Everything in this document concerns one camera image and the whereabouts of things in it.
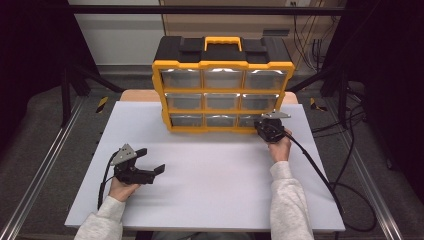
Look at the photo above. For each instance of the yellow black drawer organizer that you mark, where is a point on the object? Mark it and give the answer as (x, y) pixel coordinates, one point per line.
(221, 51)

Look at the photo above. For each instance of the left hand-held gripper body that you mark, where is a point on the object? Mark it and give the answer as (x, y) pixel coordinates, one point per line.
(131, 173)

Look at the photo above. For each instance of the grid of clear drawers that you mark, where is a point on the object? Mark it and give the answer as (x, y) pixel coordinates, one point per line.
(221, 78)

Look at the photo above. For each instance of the black horizontal frame bar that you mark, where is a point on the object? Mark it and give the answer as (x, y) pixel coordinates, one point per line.
(200, 10)

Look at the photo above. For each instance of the person's left hand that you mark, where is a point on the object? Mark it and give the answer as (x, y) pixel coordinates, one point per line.
(121, 190)

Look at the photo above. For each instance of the grey wall vent plate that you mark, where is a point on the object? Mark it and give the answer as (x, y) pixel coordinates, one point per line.
(276, 32)

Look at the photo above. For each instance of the aluminium floor rail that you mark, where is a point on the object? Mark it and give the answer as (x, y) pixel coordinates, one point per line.
(361, 173)
(43, 163)

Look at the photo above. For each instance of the black metal stand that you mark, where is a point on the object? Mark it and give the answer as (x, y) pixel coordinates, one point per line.
(65, 100)
(343, 100)

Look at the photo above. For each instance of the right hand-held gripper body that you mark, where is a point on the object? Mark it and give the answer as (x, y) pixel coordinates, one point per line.
(271, 130)

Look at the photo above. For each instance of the black curtain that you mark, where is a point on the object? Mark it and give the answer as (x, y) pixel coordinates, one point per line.
(30, 50)
(390, 66)

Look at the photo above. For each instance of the person's right hand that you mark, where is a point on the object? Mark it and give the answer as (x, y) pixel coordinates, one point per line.
(280, 150)

